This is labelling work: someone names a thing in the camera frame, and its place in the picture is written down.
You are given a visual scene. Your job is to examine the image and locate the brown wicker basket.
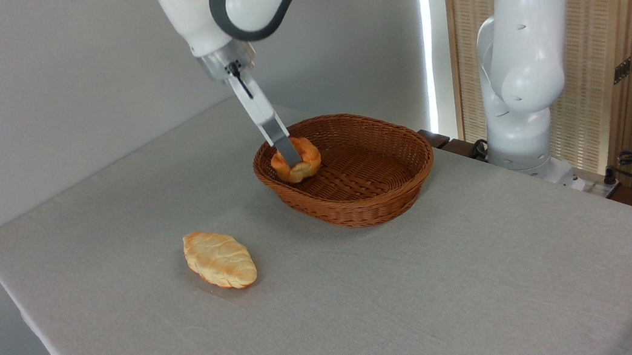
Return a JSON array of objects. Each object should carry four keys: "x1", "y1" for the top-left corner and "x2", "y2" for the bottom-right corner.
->
[{"x1": 248, "y1": 102, "x2": 443, "y2": 241}]

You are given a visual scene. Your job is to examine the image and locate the dark metal screen hinge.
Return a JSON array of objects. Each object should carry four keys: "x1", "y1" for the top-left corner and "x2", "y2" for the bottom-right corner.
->
[{"x1": 609, "y1": 45, "x2": 632, "y2": 85}]

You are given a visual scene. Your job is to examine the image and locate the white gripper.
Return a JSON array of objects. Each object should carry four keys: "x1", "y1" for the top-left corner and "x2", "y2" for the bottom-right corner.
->
[{"x1": 224, "y1": 65, "x2": 304, "y2": 174}]

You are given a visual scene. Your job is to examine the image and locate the round orange bread roll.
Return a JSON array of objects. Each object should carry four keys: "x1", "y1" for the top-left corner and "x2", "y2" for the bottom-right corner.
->
[{"x1": 267, "y1": 134, "x2": 325, "y2": 187}]

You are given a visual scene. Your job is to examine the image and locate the grey tablecloth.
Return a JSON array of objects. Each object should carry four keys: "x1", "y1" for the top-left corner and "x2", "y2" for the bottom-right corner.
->
[{"x1": 0, "y1": 45, "x2": 632, "y2": 355}]

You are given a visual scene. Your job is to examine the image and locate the dark brown wooden bench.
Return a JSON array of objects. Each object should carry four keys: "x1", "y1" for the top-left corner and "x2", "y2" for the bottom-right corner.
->
[{"x1": 417, "y1": 121, "x2": 490, "y2": 171}]

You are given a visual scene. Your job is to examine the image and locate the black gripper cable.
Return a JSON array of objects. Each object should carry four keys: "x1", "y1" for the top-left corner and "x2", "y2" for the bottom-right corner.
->
[{"x1": 226, "y1": 59, "x2": 255, "y2": 102}]

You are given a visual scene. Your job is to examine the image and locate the oval pale bread loaf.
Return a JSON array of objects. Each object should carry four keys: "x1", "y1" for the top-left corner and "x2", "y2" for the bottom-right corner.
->
[{"x1": 180, "y1": 224, "x2": 260, "y2": 296}]

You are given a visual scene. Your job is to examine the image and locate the black cable by robot base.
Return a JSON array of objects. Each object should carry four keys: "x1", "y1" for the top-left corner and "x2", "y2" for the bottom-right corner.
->
[{"x1": 468, "y1": 138, "x2": 492, "y2": 162}]

